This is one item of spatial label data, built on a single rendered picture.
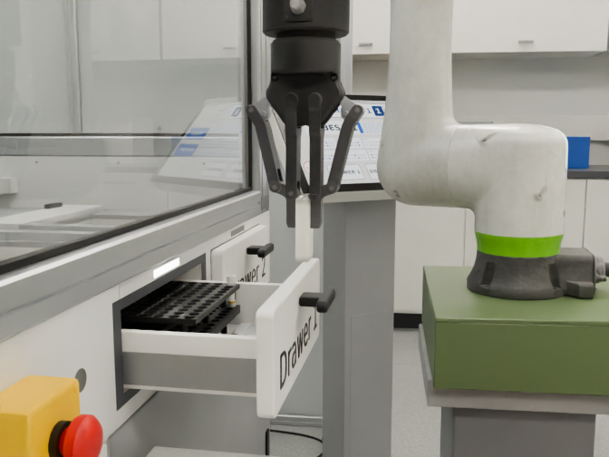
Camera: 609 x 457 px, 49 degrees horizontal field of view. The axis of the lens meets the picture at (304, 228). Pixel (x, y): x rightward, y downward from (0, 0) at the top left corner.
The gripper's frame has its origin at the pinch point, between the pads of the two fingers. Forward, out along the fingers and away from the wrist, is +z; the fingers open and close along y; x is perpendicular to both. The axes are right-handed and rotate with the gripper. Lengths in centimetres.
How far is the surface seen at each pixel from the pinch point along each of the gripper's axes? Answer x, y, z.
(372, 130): 105, -1, -11
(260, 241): 43.1, -15.6, 8.8
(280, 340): -8.2, -0.9, 10.3
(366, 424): 103, -1, 68
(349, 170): 91, -5, -1
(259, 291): 14.5, -8.7, 10.9
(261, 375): -11.3, -2.1, 13.0
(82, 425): -30.6, -10.4, 10.2
